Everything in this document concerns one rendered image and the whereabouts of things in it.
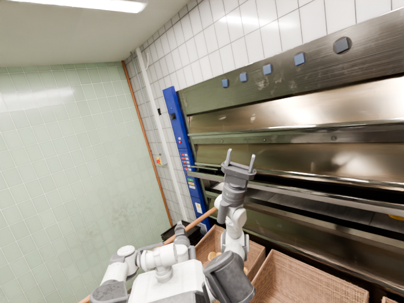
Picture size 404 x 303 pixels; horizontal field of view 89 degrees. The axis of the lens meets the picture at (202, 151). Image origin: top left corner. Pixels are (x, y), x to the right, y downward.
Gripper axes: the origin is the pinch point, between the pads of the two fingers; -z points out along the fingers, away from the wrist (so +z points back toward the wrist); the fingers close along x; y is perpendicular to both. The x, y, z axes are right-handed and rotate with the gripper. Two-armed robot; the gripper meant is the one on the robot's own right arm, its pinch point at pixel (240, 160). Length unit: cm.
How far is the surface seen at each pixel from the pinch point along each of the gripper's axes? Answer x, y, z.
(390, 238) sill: -68, 29, 36
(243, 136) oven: 10, 64, 18
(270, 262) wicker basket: -28, 41, 97
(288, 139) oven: -17, 51, 9
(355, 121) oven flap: -38, 36, -11
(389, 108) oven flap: -47, 35, -19
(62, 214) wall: 157, 21, 120
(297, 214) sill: -34, 45, 52
